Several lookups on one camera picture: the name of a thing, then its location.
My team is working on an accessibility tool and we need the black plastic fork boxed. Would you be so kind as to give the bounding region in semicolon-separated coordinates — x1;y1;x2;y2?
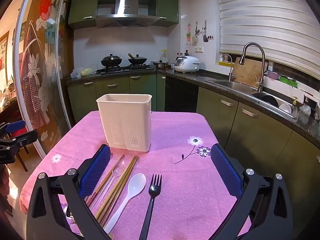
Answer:
139;174;162;240

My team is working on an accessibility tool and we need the small steel tap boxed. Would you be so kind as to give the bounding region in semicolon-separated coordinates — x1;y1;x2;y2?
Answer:
219;54;233;81

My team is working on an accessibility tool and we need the small black pot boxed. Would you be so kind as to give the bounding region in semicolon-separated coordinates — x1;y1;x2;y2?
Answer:
153;60;168;69

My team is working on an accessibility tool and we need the steel sink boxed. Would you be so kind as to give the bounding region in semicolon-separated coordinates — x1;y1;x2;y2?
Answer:
205;80;298;120

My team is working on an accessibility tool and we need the wooden cutting board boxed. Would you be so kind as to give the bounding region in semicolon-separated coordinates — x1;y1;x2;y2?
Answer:
232;57;262;89

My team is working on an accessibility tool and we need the white window blind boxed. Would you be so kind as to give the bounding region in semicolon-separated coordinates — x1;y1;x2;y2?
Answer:
218;0;319;77

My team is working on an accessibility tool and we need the black wok right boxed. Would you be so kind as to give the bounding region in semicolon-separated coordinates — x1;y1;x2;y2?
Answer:
128;53;147;66

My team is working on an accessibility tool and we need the steel kitchen faucet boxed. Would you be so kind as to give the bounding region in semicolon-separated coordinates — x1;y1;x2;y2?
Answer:
239;42;266;92

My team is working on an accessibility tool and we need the pink floral tablecloth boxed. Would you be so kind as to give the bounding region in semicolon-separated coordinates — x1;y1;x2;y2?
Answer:
20;111;236;239

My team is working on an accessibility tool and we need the wooden chopstick single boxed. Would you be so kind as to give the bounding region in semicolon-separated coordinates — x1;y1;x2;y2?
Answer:
86;155;125;207

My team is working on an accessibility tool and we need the wooden chopstick pair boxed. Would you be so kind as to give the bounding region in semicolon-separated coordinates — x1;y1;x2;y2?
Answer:
95;155;138;223
98;156;139;227

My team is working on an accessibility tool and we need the steel range hood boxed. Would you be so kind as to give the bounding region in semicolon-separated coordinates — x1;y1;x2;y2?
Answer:
95;0;159;28

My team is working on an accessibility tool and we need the white rice cooker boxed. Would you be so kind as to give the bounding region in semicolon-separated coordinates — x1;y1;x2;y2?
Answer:
174;56;200;73

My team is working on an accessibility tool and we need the white plastic spoon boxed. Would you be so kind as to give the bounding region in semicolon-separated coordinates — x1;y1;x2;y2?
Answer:
104;173;146;234

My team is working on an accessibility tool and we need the white plastic utensil holder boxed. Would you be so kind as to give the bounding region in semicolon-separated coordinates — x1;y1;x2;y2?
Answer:
96;94;152;152

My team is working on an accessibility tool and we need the glass sliding door floral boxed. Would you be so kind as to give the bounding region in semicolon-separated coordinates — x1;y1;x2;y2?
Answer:
12;0;73;158

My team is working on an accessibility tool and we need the clear plastic spoon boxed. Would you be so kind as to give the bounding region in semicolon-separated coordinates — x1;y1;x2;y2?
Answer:
89;159;125;207

